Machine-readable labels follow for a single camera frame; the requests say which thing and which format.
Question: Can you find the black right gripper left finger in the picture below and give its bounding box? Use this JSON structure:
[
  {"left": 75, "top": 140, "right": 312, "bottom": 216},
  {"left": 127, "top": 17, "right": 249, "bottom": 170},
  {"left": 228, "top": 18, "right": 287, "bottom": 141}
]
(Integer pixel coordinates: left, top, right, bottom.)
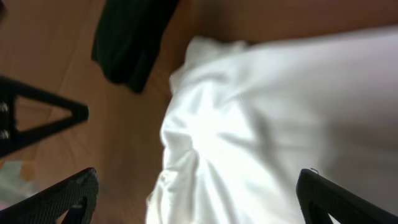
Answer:
[{"left": 1, "top": 167, "right": 99, "bottom": 224}]

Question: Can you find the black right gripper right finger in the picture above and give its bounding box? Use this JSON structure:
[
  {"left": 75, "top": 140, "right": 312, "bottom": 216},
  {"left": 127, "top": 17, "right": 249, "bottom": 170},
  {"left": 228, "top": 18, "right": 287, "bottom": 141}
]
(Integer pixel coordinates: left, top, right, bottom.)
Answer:
[{"left": 296, "top": 169, "right": 397, "bottom": 224}]

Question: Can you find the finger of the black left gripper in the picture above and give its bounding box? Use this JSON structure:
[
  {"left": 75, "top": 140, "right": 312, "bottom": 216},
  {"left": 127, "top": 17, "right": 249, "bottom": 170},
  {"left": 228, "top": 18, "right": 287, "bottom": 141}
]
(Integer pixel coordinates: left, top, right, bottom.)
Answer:
[{"left": 1, "top": 77, "right": 90, "bottom": 157}]

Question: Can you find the white printed t-shirt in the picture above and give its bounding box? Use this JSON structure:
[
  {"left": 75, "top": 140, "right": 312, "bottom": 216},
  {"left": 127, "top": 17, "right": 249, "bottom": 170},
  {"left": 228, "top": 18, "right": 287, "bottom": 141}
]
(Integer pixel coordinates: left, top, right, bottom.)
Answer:
[{"left": 146, "top": 26, "right": 397, "bottom": 223}]

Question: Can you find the black folded cloth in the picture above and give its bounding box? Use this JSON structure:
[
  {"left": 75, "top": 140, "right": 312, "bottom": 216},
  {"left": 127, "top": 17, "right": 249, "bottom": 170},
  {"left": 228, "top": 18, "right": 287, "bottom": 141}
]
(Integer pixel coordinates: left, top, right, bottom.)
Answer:
[{"left": 91, "top": 0, "right": 178, "bottom": 94}]

